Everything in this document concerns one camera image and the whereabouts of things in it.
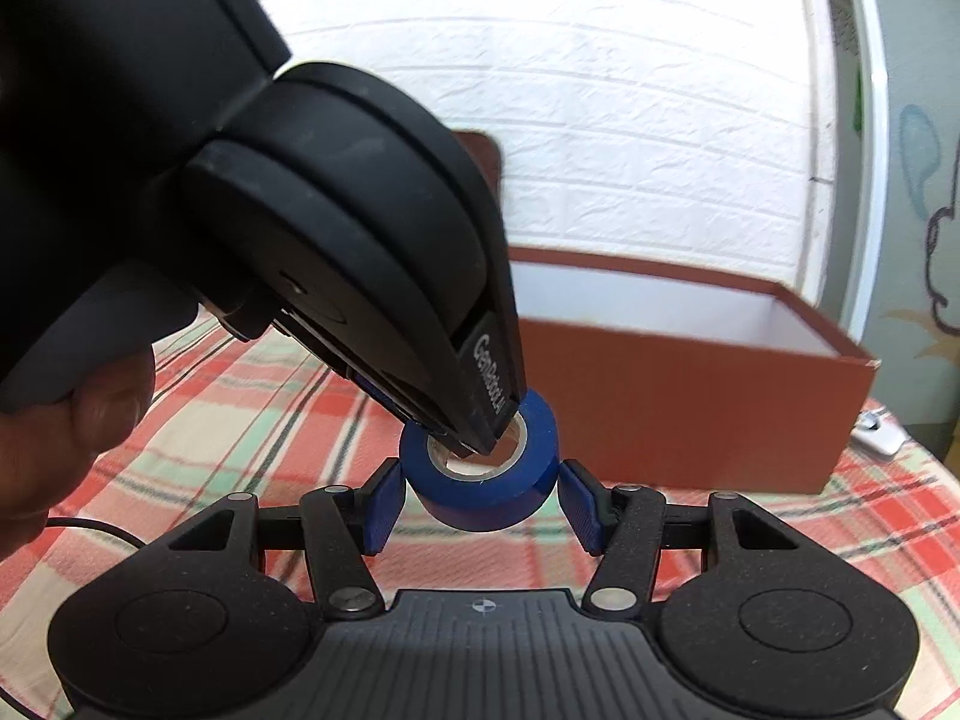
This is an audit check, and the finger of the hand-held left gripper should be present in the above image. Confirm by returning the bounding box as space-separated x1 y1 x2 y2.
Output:
330 345 470 457
448 311 526 458

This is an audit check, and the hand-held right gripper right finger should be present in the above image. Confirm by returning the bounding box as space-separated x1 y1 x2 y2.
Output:
556 459 800 616

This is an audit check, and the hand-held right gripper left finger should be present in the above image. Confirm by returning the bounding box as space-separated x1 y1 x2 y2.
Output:
169 457 410 620

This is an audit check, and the blue tape roll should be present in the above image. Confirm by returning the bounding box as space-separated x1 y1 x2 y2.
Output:
399 388 562 533

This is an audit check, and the brown cardboard box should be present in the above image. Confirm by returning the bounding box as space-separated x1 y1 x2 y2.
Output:
504 244 878 496

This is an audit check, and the person's left hand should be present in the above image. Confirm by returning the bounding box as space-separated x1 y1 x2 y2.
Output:
0 349 156 563

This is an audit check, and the plaid blanket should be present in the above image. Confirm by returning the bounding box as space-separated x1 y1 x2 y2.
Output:
0 311 960 720

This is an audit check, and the brown wooden headboard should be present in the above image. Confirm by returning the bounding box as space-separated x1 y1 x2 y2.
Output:
450 130 505 203

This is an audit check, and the small white device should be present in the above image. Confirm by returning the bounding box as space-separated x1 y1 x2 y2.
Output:
851 409 905 458

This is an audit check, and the cartoon printed door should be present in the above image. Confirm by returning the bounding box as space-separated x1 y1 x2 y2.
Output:
862 0 960 470

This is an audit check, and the black cable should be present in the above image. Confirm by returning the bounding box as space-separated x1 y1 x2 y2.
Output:
45 516 151 550

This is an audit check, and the white door frame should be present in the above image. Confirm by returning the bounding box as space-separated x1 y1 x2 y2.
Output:
795 0 893 323

